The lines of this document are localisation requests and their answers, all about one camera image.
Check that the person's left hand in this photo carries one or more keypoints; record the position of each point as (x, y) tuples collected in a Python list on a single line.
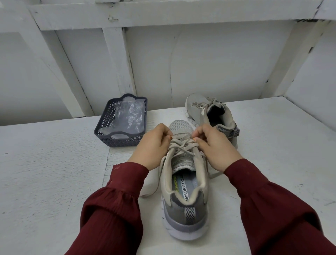
[(151, 150)]

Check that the person's right hand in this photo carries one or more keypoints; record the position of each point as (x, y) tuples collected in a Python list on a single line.
[(218, 150)]

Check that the grey shoelace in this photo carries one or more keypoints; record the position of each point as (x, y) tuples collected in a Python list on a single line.
[(202, 104), (181, 143)]

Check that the grey mesh shoe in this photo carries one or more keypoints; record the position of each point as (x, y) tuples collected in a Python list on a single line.
[(185, 207), (218, 118)]

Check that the clear plastic bag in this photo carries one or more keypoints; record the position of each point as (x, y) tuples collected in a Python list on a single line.
[(126, 118)]

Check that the person's right forearm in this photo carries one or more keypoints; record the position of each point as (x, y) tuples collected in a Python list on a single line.
[(278, 210)]

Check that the person's left forearm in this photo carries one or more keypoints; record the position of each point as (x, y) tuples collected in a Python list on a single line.
[(113, 215)]

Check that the dark plastic lattice basket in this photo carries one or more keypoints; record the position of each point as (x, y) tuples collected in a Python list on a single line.
[(105, 134)]

